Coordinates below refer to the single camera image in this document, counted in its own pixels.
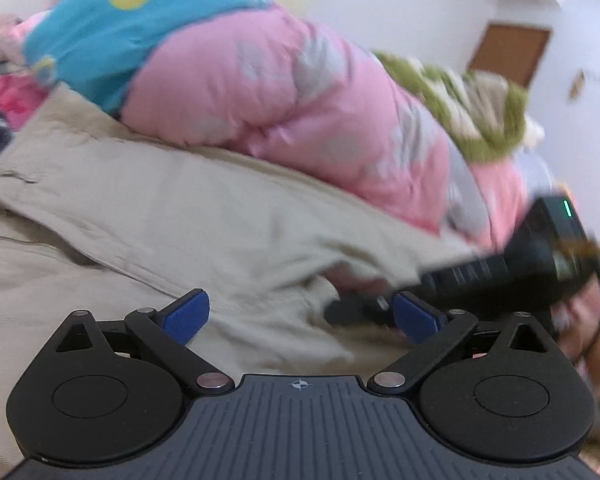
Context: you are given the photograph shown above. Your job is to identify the white fluffy cloth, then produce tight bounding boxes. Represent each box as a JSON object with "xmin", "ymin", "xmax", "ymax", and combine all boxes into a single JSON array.
[{"xmin": 522, "ymin": 115, "xmax": 546, "ymax": 148}]

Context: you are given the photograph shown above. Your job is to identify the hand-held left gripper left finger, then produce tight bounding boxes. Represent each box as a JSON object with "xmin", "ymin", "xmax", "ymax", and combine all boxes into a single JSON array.
[{"xmin": 32, "ymin": 287, "xmax": 234, "ymax": 396}]

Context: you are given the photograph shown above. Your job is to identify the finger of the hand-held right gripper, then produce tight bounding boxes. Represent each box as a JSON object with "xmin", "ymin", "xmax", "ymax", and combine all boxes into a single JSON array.
[{"xmin": 324, "ymin": 287, "xmax": 426, "ymax": 329}]

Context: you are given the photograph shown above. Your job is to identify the brown wooden door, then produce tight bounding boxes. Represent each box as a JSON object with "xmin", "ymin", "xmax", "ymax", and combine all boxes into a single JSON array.
[{"xmin": 467, "ymin": 21, "xmax": 552, "ymax": 88}]

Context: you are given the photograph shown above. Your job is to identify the pale pink floral garment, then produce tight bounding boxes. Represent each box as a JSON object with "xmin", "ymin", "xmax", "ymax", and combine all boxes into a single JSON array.
[{"xmin": 0, "ymin": 10, "xmax": 36, "ymax": 68}]

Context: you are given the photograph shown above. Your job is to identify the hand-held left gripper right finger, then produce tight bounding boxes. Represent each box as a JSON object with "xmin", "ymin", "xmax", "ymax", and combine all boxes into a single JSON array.
[{"xmin": 367, "ymin": 291, "xmax": 566, "ymax": 396}]

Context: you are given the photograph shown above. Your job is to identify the wall hook rack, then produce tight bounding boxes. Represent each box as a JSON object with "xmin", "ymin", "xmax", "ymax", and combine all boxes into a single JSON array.
[{"xmin": 567, "ymin": 70, "xmax": 600, "ymax": 148}]

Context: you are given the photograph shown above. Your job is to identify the green and cream fleece blanket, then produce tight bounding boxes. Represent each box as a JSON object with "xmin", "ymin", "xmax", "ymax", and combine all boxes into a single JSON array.
[{"xmin": 375, "ymin": 50, "xmax": 531, "ymax": 163}]

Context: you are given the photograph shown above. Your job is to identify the beige pants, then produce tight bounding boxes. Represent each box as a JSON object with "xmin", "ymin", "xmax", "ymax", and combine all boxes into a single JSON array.
[{"xmin": 0, "ymin": 82, "xmax": 481, "ymax": 466}]

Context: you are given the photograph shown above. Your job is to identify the pink and blue floral quilt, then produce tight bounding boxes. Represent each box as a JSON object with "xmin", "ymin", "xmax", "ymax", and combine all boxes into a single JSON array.
[{"xmin": 20, "ymin": 0, "xmax": 556, "ymax": 256}]

